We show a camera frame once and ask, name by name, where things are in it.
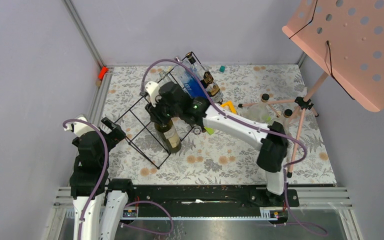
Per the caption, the teal cube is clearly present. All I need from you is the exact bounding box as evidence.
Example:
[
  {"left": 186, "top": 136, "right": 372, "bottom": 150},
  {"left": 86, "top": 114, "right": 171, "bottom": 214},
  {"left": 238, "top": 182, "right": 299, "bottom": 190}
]
[{"left": 219, "top": 65, "right": 226, "bottom": 73}]

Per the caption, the black wire wine rack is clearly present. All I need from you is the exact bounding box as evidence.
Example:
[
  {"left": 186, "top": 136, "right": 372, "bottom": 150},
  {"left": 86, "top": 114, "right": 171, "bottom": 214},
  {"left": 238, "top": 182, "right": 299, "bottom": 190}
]
[{"left": 118, "top": 59, "right": 211, "bottom": 157}]

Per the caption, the blue triangular bottle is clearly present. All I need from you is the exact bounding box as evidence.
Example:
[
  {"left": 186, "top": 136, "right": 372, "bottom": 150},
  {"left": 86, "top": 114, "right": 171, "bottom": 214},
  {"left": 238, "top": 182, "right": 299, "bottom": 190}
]
[{"left": 173, "top": 55, "right": 211, "bottom": 98}]

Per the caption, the green block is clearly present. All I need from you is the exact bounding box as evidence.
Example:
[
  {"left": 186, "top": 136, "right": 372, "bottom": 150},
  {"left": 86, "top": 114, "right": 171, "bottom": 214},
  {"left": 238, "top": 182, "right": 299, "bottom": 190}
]
[{"left": 204, "top": 127, "right": 215, "bottom": 135}]

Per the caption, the orange clip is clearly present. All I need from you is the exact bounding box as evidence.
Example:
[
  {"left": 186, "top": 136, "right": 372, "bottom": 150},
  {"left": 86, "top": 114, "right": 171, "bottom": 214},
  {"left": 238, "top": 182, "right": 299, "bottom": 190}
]
[{"left": 98, "top": 66, "right": 109, "bottom": 81}]

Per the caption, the floral table mat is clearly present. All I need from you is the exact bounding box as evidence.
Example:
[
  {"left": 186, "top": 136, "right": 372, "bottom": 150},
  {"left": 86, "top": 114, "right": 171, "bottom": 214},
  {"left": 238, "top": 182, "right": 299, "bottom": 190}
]
[{"left": 94, "top": 64, "right": 337, "bottom": 186}]

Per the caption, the clear bottle black cap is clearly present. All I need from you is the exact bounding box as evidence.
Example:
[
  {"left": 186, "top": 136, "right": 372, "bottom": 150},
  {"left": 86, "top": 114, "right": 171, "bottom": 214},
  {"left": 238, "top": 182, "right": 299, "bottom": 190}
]
[{"left": 279, "top": 108, "right": 293, "bottom": 135}]

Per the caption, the pink music stand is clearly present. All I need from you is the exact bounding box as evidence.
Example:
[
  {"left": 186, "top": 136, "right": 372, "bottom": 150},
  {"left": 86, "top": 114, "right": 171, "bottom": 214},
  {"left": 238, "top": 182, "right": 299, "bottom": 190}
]
[{"left": 237, "top": 0, "right": 384, "bottom": 179}]

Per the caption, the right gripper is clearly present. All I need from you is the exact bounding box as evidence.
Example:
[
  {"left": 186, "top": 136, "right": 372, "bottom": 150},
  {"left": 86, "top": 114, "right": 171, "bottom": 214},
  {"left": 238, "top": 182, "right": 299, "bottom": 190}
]
[{"left": 145, "top": 92, "right": 182, "bottom": 127}]

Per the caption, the short clear glass bottle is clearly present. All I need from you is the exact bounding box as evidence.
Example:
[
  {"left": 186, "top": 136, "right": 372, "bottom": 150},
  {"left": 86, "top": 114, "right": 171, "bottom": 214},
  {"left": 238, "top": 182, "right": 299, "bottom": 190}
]
[{"left": 246, "top": 93, "right": 272, "bottom": 124}]

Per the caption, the yellow triangle block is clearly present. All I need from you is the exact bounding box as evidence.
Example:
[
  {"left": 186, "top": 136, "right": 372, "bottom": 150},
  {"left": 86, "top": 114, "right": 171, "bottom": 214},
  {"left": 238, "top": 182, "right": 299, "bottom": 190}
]
[{"left": 220, "top": 100, "right": 237, "bottom": 114}]

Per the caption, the clear bottle gold label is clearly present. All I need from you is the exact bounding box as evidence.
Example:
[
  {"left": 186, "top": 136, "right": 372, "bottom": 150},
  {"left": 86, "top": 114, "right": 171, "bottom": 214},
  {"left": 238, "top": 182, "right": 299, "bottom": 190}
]
[{"left": 185, "top": 52, "right": 224, "bottom": 104}]

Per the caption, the dark green wine bottle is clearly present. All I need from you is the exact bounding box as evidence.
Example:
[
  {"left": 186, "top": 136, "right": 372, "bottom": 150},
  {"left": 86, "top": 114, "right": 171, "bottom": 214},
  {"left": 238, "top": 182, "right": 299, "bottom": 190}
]
[{"left": 154, "top": 120, "right": 182, "bottom": 154}]

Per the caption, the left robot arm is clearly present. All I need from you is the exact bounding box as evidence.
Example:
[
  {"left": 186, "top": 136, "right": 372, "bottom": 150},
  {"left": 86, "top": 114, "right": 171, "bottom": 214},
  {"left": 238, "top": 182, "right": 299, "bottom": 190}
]
[{"left": 63, "top": 114, "right": 135, "bottom": 240}]

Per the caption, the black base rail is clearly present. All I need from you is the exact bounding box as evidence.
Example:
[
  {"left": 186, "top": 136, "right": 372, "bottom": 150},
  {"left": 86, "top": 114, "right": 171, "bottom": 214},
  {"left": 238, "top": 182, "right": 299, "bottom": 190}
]
[{"left": 103, "top": 183, "right": 301, "bottom": 220}]

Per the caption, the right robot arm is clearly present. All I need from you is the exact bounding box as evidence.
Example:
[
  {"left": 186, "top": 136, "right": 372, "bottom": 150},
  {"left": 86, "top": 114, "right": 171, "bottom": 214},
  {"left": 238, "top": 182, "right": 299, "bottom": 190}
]
[{"left": 140, "top": 59, "right": 308, "bottom": 206}]

